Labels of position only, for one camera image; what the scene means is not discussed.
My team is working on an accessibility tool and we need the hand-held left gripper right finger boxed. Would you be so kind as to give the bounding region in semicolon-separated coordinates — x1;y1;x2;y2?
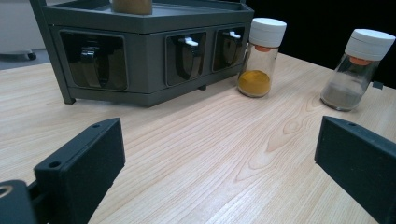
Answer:
314;115;396;224

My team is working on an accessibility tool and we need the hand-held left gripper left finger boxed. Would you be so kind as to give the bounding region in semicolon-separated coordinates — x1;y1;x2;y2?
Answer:
33;117;126;224

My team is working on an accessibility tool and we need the grey powder jar white lid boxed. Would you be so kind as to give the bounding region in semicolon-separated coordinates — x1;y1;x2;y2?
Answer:
319;28;396;112

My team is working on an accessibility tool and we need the orange powder jar white lid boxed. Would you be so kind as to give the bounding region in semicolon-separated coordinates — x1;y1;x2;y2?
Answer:
236;17;288;99

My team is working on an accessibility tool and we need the dark grey corner rack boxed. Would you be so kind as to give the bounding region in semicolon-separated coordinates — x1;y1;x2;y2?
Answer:
29;0;255;108

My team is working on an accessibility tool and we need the dark curtain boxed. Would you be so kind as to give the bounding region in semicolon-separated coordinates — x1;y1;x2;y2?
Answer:
246;0;396;90

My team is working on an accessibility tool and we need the white cabinet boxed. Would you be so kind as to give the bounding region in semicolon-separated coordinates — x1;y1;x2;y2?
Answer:
0;0;48;62

